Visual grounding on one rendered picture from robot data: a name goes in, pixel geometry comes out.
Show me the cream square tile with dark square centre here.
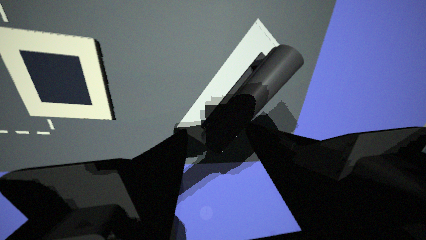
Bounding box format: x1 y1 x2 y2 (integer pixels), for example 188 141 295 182
0 27 114 120

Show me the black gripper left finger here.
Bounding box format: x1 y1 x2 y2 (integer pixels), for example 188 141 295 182
0 129 188 240

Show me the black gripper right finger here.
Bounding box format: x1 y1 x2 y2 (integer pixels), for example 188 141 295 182
245 123 426 231

